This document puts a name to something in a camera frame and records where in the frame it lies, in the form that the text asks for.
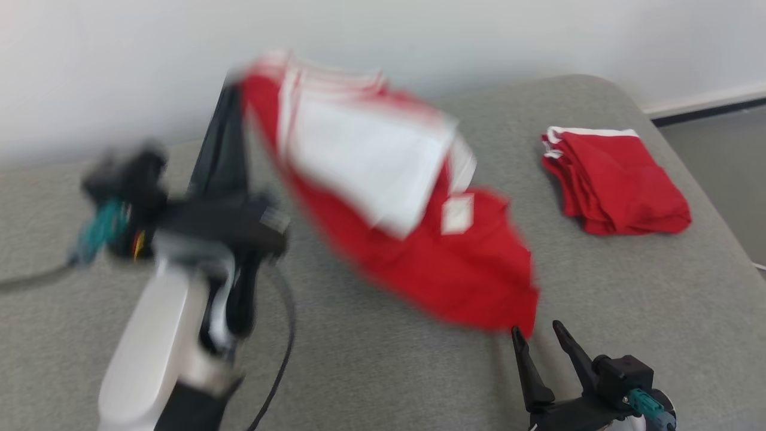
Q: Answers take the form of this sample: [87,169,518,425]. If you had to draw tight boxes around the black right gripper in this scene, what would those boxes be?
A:
[510,320,645,431]

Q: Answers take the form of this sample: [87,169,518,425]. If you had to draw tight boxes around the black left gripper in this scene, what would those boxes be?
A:
[157,80,292,257]

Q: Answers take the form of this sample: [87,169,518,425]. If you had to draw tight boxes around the red basketball jersey white trim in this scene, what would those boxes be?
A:
[236,50,540,337]

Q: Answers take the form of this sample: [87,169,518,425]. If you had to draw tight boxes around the red shorts with white stripe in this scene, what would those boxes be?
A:
[541,126,694,236]

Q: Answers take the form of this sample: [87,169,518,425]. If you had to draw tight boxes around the grey fabric sofa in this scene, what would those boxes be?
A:
[0,74,766,431]

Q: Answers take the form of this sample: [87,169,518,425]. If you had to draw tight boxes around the black right cable teal plug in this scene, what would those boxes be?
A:
[627,388,678,431]

